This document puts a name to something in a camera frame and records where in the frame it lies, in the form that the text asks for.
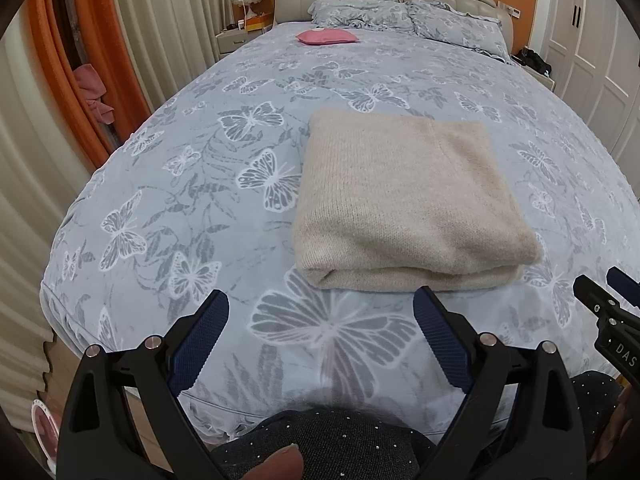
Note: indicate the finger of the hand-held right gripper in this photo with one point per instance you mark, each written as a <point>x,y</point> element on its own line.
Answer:
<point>624,285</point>
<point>595,297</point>

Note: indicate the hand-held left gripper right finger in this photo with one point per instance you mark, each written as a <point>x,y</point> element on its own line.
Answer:
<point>442,335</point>

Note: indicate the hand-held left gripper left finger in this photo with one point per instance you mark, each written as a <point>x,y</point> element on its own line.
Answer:
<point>200,340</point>

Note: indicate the beige knitted sweater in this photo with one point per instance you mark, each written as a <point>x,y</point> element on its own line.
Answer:
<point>400,195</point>

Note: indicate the person's right forearm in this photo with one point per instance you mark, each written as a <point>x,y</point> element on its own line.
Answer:
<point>611,435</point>

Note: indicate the person's left hand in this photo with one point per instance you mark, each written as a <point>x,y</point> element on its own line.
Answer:
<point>277,465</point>

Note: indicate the dark dotted pants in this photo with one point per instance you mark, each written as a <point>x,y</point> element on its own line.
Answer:
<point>340,440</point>

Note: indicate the round white pink object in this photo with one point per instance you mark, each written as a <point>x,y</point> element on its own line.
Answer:
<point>44,427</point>

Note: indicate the grey butterfly print blanket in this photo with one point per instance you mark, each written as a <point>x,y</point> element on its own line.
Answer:
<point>200,160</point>

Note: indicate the black bag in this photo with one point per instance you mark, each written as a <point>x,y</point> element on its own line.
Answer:
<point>535,62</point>

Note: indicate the white wardrobe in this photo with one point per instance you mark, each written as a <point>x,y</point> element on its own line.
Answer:
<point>590,30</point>

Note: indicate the pink hanging garment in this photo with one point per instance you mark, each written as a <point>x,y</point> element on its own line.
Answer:
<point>92,92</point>

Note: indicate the beige nightstand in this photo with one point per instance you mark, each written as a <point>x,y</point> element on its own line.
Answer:
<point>235,40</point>

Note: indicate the grey floral pillow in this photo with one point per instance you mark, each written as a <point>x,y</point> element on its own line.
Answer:
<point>360,12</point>
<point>457,27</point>

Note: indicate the pink pouch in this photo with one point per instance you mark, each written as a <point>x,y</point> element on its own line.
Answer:
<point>326,36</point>

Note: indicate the yellow box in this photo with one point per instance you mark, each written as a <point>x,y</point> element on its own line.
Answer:
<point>255,22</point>

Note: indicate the white wall switch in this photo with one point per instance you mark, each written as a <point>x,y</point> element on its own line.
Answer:
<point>510,10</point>

